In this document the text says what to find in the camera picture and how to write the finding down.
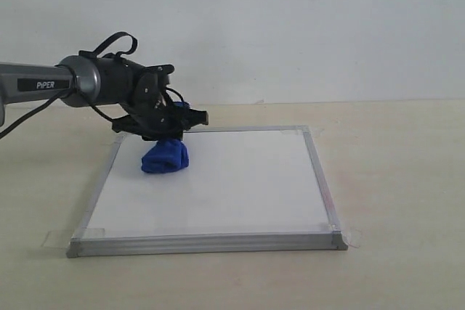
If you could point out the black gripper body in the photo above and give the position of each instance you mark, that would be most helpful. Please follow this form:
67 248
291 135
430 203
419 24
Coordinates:
160 119

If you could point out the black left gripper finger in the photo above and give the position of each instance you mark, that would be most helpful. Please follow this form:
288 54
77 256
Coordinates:
126 124

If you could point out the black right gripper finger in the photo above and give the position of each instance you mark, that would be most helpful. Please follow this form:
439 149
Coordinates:
191 118

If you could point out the blue microfiber cloth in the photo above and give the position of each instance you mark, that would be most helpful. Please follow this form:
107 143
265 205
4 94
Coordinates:
167 156

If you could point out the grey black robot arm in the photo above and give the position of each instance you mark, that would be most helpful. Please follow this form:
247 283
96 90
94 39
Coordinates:
83 80

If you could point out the aluminium framed whiteboard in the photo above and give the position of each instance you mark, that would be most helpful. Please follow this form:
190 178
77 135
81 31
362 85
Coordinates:
250 188

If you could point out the clear tape back right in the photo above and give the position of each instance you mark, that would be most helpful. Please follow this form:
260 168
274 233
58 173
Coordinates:
314 132

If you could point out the clear tape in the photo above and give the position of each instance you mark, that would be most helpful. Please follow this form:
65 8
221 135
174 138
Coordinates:
352 237
314 132

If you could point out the clear tape front right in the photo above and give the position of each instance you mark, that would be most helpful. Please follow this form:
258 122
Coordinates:
352 237

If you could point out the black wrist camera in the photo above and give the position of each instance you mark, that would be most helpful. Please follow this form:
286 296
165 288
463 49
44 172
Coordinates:
162 73

